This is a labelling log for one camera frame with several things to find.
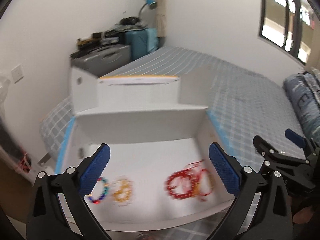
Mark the white wall switch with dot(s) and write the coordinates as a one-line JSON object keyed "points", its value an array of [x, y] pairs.
{"points": [[17, 73]]}

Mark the beige left curtain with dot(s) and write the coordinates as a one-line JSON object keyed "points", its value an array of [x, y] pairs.
{"points": [[161, 18]]}

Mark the grey checked bed sheet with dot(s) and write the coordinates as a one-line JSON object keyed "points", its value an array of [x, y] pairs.
{"points": [[242, 104]]}

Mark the grey suitcase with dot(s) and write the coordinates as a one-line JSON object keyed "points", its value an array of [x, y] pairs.
{"points": [[103, 60]]}

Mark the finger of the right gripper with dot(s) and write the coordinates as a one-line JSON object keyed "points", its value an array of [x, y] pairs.
{"points": [[295, 138], [266, 150]]}

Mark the blue yellow cardboard box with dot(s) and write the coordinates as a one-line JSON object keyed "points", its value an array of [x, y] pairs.
{"points": [[159, 174]]}

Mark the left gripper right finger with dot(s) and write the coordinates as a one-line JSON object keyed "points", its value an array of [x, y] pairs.
{"points": [[260, 209]]}

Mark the folded blue patterned duvet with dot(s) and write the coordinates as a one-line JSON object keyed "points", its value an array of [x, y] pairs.
{"points": [[302, 90]]}

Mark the dark framed window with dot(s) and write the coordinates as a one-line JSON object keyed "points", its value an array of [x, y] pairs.
{"points": [[292, 26]]}

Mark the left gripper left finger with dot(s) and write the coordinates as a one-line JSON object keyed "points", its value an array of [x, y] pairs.
{"points": [[46, 219]]}

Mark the blue desk lamp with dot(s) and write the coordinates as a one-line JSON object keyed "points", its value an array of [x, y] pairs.
{"points": [[151, 4]]}

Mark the teal suitcase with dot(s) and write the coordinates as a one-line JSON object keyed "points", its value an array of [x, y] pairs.
{"points": [[142, 42]]}

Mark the person's right hand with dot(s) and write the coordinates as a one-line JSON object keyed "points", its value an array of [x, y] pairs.
{"points": [[305, 213]]}

